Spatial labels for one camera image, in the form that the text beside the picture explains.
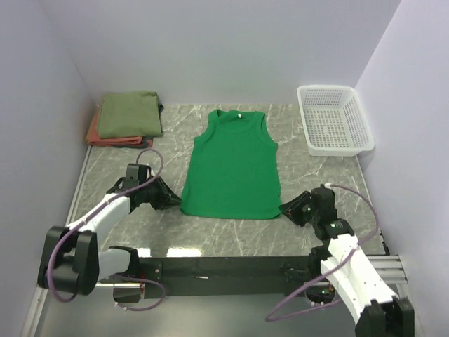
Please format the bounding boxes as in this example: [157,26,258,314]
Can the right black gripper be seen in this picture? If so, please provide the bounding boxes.
[278,190,319,227]

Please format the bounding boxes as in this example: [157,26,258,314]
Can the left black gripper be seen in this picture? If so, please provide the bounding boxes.
[140,176,182,210]

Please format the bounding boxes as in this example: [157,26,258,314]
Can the bright green tank top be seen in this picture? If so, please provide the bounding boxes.
[180,110,281,220]

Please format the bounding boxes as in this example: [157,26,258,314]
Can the olive green graphic tank top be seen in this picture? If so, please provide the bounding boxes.
[98,91,163,138]

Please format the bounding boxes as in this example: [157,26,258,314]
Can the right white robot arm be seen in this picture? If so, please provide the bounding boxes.
[274,183,415,336]

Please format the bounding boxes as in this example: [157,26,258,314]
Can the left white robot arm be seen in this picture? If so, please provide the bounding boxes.
[37,164,182,296]

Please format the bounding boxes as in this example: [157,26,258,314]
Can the folded red tank top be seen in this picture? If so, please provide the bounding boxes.
[85,105,153,149]

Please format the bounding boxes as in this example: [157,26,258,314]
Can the white plastic basket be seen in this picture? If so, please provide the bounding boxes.
[297,85,375,157]

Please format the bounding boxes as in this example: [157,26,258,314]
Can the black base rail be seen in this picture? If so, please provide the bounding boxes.
[137,256,319,296]

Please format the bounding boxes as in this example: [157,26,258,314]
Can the aluminium frame rail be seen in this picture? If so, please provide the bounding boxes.
[368,256,408,284]

